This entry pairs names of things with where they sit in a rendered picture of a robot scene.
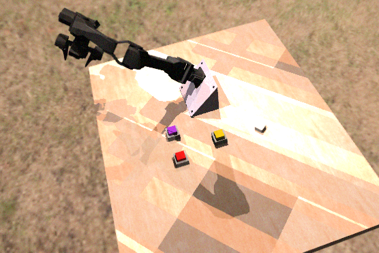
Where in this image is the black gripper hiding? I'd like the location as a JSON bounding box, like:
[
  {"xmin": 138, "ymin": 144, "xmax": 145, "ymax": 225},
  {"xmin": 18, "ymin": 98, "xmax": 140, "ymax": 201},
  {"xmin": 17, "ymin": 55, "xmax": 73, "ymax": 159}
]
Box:
[{"xmin": 55, "ymin": 33, "xmax": 104, "ymax": 67}]

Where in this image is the yellow button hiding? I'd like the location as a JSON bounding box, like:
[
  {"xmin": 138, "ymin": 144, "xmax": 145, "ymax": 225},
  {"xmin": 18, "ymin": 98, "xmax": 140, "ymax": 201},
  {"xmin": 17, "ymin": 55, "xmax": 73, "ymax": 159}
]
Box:
[{"xmin": 211, "ymin": 129, "xmax": 228, "ymax": 146}]

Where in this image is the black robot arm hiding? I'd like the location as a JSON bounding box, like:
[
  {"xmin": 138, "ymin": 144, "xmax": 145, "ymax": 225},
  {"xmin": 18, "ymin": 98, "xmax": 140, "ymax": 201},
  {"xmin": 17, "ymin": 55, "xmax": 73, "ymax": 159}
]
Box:
[{"xmin": 58, "ymin": 8, "xmax": 206, "ymax": 87}]

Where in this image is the red button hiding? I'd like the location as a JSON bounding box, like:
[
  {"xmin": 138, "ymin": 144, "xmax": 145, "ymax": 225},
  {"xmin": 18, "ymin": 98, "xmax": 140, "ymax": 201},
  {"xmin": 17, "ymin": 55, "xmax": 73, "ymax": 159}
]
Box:
[{"xmin": 173, "ymin": 151, "xmax": 190, "ymax": 168}]

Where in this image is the purple button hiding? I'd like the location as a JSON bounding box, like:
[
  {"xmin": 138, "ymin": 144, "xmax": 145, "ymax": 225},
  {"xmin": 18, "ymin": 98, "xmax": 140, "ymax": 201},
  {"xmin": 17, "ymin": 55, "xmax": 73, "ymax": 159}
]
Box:
[{"xmin": 165, "ymin": 125, "xmax": 181, "ymax": 142}]

